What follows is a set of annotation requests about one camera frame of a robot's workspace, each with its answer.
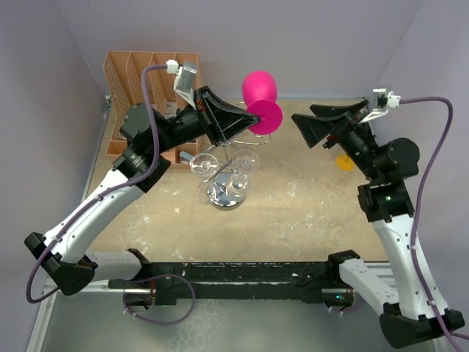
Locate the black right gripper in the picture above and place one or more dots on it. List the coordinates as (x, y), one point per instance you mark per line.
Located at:
(314, 128)

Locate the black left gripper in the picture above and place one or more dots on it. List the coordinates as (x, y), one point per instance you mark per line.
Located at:
(220, 120)

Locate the pink plastic wine glass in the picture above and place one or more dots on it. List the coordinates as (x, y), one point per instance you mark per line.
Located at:
(259, 90)

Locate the orange plastic wine glass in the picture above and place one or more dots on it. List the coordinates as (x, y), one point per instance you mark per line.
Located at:
(345, 163)

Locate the clear wine glass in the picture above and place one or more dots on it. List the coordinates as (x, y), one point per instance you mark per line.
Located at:
(205, 166)
(237, 187)
(245, 161)

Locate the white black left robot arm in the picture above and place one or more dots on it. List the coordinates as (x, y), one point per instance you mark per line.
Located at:
(63, 252)

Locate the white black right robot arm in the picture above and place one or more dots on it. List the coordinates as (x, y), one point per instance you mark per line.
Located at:
(415, 310)

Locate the blue stapler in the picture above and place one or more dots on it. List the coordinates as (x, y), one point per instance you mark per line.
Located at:
(185, 158)

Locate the orange perforated desk organizer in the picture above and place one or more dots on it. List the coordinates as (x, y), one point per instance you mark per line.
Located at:
(123, 74)

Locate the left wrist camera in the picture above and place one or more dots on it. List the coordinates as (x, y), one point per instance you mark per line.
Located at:
(185, 77)

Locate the chrome wire wine glass rack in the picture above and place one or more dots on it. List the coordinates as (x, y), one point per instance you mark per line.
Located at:
(217, 196)

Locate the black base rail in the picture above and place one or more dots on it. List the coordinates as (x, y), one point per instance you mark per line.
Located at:
(309, 282)

